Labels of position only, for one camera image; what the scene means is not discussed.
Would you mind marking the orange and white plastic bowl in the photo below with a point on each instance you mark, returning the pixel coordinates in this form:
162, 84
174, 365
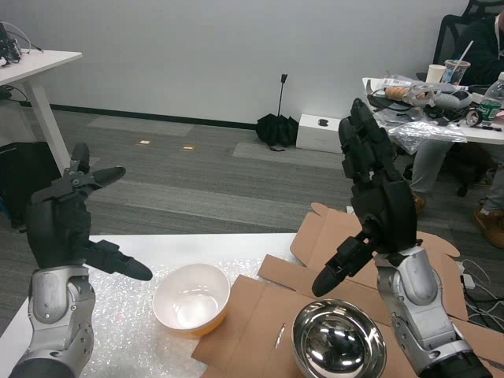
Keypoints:
189, 303

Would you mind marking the tan floor marker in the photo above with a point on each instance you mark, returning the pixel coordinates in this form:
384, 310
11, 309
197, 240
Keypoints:
144, 142
187, 148

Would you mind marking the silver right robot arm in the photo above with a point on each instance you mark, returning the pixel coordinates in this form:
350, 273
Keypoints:
421, 303

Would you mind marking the white standing desk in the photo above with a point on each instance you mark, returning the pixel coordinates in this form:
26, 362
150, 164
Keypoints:
39, 106

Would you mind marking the white power adapter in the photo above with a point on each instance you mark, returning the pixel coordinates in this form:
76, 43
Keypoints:
468, 280

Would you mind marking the plastic drink cup with straw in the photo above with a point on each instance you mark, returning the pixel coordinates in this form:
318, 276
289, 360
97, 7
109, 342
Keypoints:
456, 73

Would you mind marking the folded black umbrella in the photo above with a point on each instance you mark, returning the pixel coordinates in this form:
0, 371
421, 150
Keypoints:
275, 130

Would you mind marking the black computer case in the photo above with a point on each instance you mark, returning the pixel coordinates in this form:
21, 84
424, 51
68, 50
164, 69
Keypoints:
19, 181

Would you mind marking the shiny steel bowl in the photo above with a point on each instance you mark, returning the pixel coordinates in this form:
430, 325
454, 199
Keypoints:
338, 342

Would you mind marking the small black wheel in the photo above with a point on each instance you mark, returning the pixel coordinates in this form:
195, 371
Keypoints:
473, 117

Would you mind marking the white cluttered table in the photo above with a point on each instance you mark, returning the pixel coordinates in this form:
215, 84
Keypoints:
484, 134

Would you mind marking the printed white paper package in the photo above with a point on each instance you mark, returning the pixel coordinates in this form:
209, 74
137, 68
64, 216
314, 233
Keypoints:
388, 82

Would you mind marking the grey VR headset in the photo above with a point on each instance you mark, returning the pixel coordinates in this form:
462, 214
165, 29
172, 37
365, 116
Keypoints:
451, 99

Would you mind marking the seated person in dark jacket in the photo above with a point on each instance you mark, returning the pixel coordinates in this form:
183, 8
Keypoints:
429, 161

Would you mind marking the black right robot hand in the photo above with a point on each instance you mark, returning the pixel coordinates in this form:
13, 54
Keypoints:
390, 212

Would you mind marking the flattened brown cardboard box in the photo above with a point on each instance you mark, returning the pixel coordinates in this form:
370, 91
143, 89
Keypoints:
256, 315

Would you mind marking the white paper cup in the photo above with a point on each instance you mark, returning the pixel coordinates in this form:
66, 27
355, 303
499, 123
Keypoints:
436, 74

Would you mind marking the crumpled clear plastic bag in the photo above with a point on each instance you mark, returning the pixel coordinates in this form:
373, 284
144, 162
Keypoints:
425, 132

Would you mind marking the black mesh office chair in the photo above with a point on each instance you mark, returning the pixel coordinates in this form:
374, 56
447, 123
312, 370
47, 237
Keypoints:
449, 35

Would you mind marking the green label water bottle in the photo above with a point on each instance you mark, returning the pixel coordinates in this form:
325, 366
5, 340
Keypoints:
492, 104

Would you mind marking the small metal drill bit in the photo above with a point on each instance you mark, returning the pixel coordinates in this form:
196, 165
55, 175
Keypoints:
278, 336

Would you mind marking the clear bubble wrap sheet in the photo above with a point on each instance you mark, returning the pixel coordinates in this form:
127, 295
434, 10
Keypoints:
126, 334

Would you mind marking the white product box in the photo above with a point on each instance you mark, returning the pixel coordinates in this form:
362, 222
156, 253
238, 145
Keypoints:
319, 138

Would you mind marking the wrapped bread roll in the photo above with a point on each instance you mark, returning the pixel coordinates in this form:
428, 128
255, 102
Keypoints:
395, 93

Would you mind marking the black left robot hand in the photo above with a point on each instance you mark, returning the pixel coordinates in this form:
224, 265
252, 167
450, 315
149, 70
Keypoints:
55, 228

